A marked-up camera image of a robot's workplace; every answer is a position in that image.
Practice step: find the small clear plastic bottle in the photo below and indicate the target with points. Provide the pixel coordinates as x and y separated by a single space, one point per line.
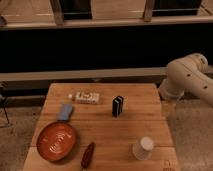
85 97

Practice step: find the blue sponge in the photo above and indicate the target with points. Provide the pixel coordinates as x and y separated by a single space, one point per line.
65 112

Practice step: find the red chili pepper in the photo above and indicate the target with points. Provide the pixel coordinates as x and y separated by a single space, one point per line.
88 153

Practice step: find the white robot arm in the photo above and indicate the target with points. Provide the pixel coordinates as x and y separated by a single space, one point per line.
185 74

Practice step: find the wooden railing beam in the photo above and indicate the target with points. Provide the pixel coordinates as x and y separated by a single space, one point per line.
165 20

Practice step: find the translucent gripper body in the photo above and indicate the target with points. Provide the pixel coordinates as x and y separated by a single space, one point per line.
168 107

